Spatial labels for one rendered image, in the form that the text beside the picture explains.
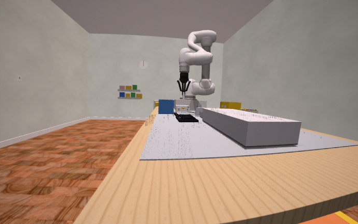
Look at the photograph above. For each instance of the grey bench mat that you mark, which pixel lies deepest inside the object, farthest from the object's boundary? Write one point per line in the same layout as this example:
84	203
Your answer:
170	139

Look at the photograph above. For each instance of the yellow open-top bin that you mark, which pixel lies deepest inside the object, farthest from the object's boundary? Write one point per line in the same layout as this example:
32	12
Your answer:
230	105

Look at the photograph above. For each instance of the black multi-well assay plate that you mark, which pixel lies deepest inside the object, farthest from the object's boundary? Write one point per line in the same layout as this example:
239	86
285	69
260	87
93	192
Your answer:
187	117

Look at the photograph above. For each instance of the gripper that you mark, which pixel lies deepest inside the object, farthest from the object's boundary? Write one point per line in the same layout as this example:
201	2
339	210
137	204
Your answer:
184	79

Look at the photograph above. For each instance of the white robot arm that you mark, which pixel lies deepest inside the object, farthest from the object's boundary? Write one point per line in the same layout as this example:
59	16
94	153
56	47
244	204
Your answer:
203	58

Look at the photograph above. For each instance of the blue open bin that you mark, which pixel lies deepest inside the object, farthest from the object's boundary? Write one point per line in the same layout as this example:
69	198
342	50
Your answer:
165	106

